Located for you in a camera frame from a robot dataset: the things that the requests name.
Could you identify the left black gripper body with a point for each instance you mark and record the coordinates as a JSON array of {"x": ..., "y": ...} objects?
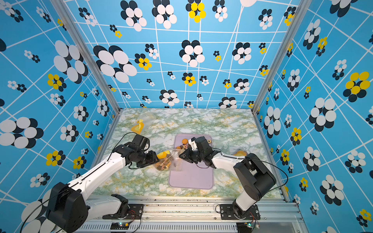
[{"x": 147, "y": 158}]

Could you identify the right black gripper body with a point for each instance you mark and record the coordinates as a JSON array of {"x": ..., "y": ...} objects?
[{"x": 196, "y": 156}]

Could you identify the poured cookies pile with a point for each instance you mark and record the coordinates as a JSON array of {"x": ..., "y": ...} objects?
[{"x": 183, "y": 143}]

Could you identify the ziploc cookie bag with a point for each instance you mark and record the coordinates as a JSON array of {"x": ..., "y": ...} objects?
[
  {"x": 240, "y": 153},
  {"x": 169, "y": 160}
]

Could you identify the ziploc bag of cookies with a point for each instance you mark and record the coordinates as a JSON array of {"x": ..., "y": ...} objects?
[{"x": 143, "y": 122}]

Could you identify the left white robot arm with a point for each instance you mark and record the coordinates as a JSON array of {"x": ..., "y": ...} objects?
[{"x": 70, "y": 206}]

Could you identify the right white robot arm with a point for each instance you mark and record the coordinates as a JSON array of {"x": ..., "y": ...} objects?
[{"x": 255, "y": 178}]

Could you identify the lilac rectangular tray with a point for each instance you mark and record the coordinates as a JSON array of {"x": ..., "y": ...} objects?
[{"x": 192, "y": 176}]

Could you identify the left green circuit board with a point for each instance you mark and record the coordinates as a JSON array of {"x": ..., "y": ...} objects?
[{"x": 119, "y": 226}]

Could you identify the green circuit board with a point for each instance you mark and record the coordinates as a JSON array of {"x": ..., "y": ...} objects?
[
  {"x": 245, "y": 227},
  {"x": 119, "y": 226}
]

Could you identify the right green circuit board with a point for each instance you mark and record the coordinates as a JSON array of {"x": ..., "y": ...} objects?
[{"x": 245, "y": 227}]

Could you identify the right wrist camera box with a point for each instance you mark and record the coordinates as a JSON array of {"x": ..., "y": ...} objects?
[{"x": 200, "y": 144}]

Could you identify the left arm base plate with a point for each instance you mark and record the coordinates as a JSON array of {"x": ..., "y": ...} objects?
[{"x": 130, "y": 212}]

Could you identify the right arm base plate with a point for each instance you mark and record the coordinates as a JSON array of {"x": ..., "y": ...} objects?
[{"x": 232, "y": 212}]

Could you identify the aluminium front rail frame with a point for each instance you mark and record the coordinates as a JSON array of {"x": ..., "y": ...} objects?
[{"x": 200, "y": 215}]

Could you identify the left aluminium corner post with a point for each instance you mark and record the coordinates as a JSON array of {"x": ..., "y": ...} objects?
[{"x": 62, "y": 11}]

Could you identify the aluminium corner post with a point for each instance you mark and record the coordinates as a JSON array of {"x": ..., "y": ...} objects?
[
  {"x": 289, "y": 36},
  {"x": 62, "y": 11}
]

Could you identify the right aluminium corner post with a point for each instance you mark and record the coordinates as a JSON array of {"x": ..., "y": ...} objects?
[{"x": 289, "y": 36}]

